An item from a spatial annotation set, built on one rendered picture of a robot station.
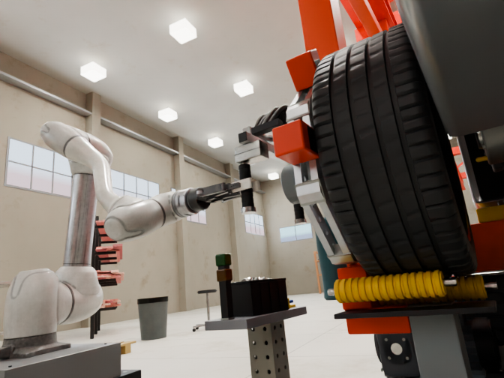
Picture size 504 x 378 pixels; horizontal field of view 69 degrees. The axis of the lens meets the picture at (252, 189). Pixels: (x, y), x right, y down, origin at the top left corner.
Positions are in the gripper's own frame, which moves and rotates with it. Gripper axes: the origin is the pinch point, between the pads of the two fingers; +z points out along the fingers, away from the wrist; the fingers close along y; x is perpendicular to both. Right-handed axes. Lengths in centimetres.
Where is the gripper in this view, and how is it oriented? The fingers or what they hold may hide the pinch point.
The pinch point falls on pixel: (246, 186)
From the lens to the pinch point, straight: 108.1
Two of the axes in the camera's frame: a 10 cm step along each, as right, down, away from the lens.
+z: 8.3, -2.2, -5.1
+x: -1.0, -9.6, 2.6
